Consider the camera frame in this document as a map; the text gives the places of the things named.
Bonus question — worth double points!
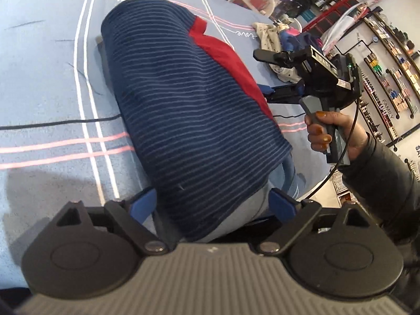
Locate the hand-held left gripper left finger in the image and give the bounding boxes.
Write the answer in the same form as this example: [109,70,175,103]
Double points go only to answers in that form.
[56,187,171,257]

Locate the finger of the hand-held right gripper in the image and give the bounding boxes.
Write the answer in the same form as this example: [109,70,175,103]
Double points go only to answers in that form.
[258,83,307,104]
[253,48,312,70]

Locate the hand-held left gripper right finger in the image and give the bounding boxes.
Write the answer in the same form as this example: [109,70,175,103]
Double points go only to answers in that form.
[257,187,372,257]

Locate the navy striped garment with red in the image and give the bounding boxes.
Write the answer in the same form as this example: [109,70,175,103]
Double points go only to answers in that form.
[100,0,308,242]

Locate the pile of clothes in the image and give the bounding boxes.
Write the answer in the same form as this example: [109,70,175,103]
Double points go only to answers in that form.
[251,22,308,83]

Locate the person's right hand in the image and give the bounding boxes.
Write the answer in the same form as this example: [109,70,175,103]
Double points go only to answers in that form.
[304,111,370,162]

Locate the blue and pink cloth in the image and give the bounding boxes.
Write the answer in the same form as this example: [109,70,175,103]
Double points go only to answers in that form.
[278,27,326,55]

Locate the red shelf rack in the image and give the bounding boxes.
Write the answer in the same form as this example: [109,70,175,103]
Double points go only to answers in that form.
[301,0,358,50]

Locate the white drying rack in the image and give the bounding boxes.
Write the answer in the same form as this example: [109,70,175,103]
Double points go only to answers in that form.
[229,0,277,18]

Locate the blue plaid bedsheet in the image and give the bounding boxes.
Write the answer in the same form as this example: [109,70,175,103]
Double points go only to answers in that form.
[0,0,329,291]

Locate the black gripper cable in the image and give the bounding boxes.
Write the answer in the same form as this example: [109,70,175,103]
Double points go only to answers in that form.
[297,100,360,202]

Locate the thin black cable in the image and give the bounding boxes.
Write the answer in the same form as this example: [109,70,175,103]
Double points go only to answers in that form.
[0,112,307,131]

